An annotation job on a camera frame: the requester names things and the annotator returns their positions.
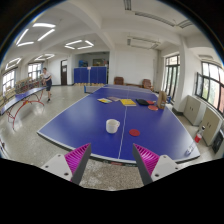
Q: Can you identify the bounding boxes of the yellow book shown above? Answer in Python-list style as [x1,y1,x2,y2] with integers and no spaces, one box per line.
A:
[120,99,136,106]

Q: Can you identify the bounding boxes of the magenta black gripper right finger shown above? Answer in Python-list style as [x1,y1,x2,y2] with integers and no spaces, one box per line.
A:
[132,144,160,185]

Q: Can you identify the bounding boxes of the grey flat card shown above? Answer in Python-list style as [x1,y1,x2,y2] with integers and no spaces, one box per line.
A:
[107,97,120,102]

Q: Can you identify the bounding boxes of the white ceramic mug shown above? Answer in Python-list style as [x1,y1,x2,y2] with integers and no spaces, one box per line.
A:
[106,119,120,134]

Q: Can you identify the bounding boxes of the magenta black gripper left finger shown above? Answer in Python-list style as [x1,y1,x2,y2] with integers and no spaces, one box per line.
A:
[65,143,91,185]

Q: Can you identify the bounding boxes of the blue ping pong table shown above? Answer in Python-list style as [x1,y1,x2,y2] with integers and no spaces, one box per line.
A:
[38,85,200,164]
[0,87,45,126]

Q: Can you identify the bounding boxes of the blue partition screen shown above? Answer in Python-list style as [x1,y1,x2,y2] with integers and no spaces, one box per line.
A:
[74,66,107,84]

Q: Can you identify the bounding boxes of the person in white shirt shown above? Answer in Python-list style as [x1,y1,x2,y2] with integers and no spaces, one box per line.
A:
[42,68,52,100]

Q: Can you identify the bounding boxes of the beige radiator cabinet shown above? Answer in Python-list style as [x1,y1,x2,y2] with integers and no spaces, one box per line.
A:
[184,96,206,126]

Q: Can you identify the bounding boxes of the dark wooden door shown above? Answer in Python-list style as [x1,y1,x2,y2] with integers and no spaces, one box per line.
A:
[61,60,67,85]

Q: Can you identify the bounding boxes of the small red round coaster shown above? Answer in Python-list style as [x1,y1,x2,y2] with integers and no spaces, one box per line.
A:
[129,129,140,137]

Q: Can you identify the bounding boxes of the brown armchair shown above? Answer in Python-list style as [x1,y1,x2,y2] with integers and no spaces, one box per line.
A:
[142,79,154,90]
[114,77,124,85]

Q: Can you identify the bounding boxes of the brown armchair right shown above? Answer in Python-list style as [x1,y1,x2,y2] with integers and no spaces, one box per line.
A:
[142,79,154,90]

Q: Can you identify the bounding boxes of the brown armchair left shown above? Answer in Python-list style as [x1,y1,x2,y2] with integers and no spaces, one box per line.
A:
[114,77,124,85]

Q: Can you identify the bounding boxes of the multicoloured flat booklet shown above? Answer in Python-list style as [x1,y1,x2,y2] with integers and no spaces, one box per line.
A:
[97,98,112,104]

